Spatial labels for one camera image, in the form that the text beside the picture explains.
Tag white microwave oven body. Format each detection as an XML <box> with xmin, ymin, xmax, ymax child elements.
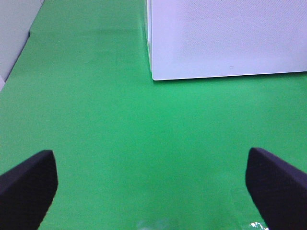
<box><xmin>144</xmin><ymin>0</ymin><xmax>152</xmax><ymax>71</ymax></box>

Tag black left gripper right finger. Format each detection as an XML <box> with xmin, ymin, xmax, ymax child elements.
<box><xmin>245</xmin><ymin>148</ymin><xmax>307</xmax><ymax>230</ymax></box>

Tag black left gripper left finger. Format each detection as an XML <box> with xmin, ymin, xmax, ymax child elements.
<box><xmin>0</xmin><ymin>150</ymin><xmax>58</xmax><ymax>230</ymax></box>

